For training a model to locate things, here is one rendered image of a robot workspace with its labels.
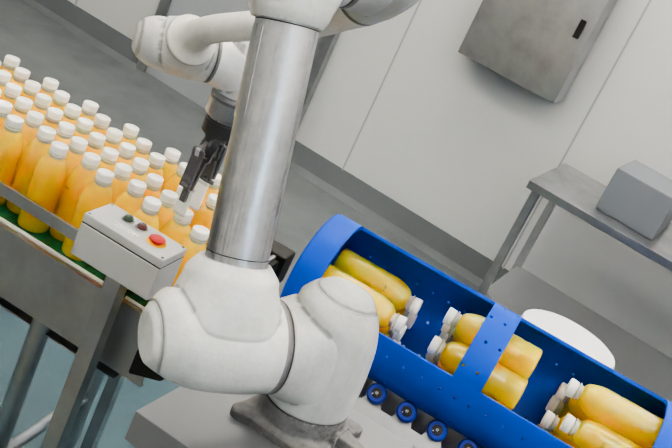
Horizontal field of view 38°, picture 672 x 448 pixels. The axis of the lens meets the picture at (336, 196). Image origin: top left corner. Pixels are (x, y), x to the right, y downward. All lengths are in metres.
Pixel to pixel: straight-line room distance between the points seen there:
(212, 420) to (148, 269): 0.45
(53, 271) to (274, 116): 0.95
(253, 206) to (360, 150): 4.43
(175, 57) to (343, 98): 4.02
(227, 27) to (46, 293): 0.81
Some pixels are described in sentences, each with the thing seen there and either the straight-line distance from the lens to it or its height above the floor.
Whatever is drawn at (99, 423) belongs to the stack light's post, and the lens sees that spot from 3.11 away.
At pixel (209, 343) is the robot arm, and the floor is 1.25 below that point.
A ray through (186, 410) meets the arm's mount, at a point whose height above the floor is 1.06.
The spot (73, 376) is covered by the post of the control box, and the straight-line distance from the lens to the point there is 2.23.
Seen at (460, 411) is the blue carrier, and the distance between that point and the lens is 2.07.
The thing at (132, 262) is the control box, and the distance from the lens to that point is 2.01.
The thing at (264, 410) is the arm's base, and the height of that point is 1.10.
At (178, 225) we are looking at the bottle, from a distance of 2.17.
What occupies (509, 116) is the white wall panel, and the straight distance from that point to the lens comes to 5.53.
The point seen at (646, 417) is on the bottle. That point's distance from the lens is 2.13.
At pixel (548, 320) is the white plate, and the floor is 1.04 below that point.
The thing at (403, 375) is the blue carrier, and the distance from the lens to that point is 2.07.
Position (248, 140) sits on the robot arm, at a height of 1.53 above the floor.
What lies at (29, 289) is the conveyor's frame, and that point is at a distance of 2.33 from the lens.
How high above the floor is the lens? 2.00
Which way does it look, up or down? 20 degrees down
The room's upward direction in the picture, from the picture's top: 25 degrees clockwise
